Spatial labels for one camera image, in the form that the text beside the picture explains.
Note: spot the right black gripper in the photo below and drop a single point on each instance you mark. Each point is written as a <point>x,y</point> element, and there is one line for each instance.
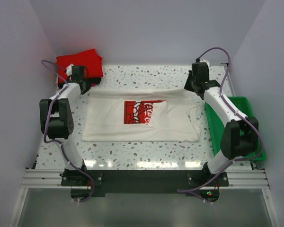
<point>189,83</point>

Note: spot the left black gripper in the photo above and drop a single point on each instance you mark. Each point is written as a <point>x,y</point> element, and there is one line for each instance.
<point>85,85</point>

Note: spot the white t-shirt red print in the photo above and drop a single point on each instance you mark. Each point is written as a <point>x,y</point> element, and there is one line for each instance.
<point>141,115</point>

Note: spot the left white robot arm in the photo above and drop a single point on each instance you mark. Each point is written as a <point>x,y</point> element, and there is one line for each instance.
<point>56,118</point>

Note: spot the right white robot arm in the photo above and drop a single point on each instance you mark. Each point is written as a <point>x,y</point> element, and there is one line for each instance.
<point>240,135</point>

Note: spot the red folded t-shirt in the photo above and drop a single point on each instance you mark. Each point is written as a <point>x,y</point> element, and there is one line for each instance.
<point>88,58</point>

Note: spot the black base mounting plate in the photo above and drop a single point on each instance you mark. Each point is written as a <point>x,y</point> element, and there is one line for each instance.
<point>99,183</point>

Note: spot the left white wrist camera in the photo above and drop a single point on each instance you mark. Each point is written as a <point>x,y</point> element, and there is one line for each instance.
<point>68,70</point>

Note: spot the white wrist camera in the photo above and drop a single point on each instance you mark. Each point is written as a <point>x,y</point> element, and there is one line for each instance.
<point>206,61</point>
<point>68,70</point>

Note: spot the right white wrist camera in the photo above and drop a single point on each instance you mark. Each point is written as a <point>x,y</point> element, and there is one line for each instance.
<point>206,61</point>

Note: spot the aluminium frame rail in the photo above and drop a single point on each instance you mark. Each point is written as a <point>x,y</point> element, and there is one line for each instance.
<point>237,176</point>

